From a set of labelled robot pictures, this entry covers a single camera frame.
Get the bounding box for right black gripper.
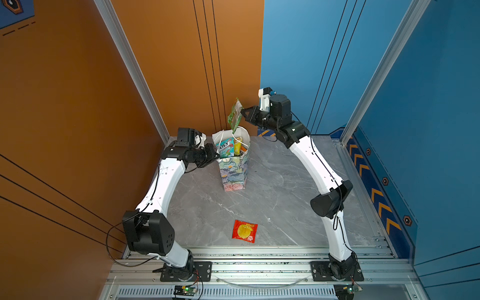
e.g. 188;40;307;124
241;105;283;133

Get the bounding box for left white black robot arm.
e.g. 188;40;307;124
122;142;220;281

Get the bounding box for green snack pouch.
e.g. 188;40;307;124
227;97;243;134

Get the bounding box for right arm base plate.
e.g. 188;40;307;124
310;261;365;283

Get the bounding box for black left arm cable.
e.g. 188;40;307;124
105;164;166;268

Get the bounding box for left green circuit board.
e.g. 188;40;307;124
172;286;200;300

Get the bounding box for aluminium frame rail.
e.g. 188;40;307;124
100;239;428;300

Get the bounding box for left aluminium corner post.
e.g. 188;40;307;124
94;0;170;145

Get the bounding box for right aluminium corner post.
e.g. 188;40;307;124
339;0;431;146

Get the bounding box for red yellow snack packet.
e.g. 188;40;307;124
232;220;258;243

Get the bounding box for green circuit board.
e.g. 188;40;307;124
172;286;200;300
334;285;363;300

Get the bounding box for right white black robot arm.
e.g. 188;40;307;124
241;88;360;281

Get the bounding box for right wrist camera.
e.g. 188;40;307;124
259;87;273;112

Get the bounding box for floral paper bag white handles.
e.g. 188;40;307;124
212;126;251;191

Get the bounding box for aluminium corner post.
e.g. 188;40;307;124
94;0;170;145
339;0;431;146

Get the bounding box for right green circuit board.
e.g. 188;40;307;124
334;285;363;300

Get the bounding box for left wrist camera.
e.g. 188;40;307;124
175;127;206;148

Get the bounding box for light teal snack packet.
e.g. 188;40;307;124
217;137;235;159

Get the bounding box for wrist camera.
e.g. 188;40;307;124
259;87;273;112
175;127;206;148

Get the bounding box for yellow snack bag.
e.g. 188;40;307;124
234;137;243;156

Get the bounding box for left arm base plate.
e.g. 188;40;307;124
160;261;213;283

